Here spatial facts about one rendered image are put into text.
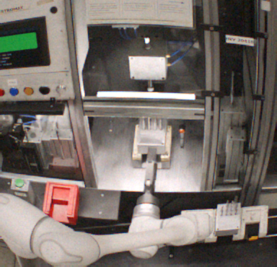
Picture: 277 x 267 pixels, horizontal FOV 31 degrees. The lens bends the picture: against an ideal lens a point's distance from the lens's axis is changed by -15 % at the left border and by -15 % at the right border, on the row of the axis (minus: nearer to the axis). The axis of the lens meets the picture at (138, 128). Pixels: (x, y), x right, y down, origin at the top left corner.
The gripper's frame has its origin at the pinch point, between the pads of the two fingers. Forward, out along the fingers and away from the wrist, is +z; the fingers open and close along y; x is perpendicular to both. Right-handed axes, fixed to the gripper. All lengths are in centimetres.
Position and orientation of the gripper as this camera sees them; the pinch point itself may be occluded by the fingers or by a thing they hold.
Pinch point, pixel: (152, 162)
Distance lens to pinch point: 197.8
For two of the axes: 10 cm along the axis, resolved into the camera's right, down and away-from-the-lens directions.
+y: -0.6, -6.7, -7.4
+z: 0.9, -7.5, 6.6
